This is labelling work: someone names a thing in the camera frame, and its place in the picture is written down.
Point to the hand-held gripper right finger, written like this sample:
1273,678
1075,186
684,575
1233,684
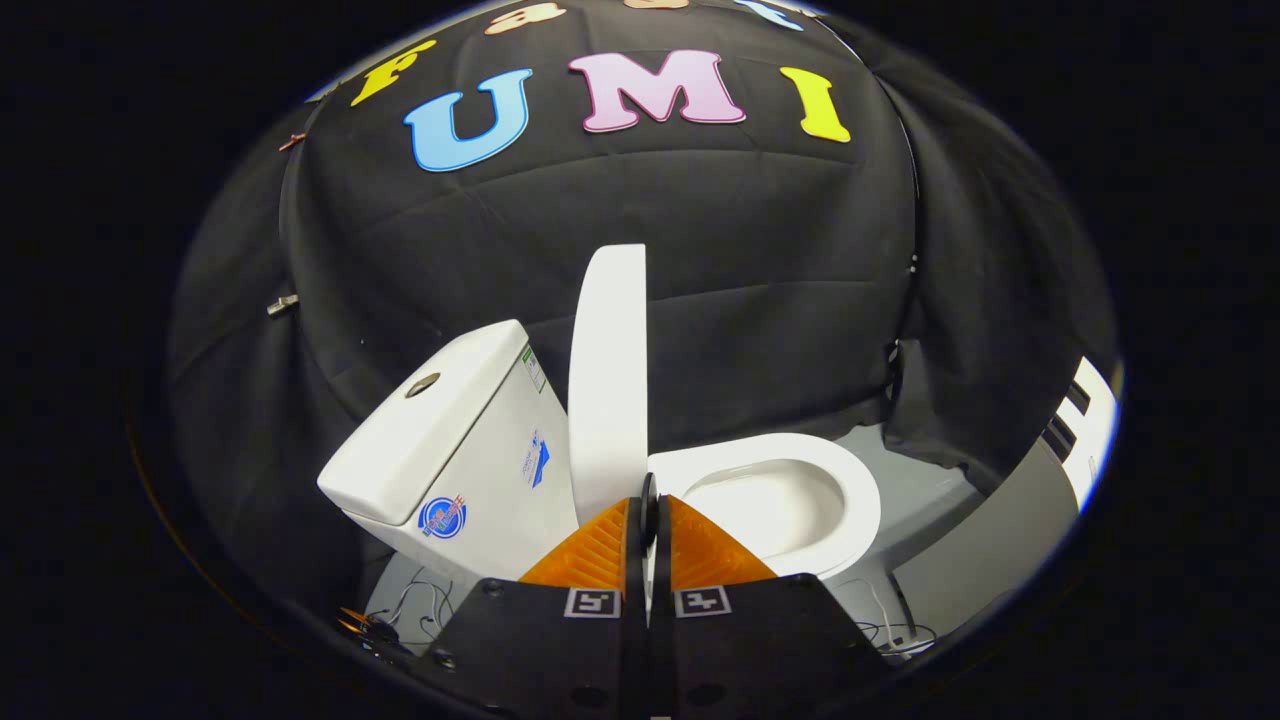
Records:
664,600

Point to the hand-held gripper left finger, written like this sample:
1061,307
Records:
634,600

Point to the white toilet lid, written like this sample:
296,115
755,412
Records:
608,380

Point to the white ceramic toilet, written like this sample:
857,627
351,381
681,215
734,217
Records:
470,440

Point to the black backdrop cloth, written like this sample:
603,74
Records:
700,220

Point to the white black striped board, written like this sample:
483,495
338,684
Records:
1090,430

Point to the silver metal clip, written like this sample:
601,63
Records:
283,304

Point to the copper clip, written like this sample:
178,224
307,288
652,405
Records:
293,141

